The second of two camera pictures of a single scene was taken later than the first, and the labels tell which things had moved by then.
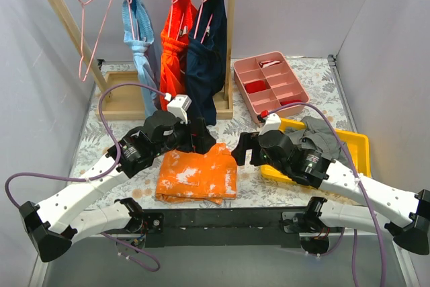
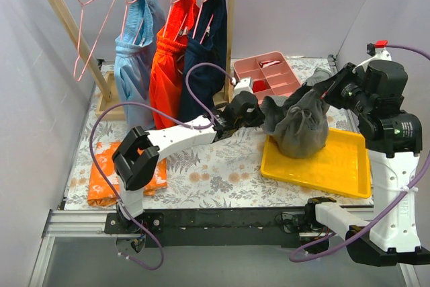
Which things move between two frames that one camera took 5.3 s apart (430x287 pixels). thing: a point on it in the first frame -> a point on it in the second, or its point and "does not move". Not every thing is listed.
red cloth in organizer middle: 255,86 does not move
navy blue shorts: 206,58 does not move
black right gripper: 253,149 -> 331,86
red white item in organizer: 267,63 does not move
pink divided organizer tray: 265,82 does not move
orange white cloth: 211,176 -> 103,180
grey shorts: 317,134 -> 299,121
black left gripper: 199,135 -> 252,112
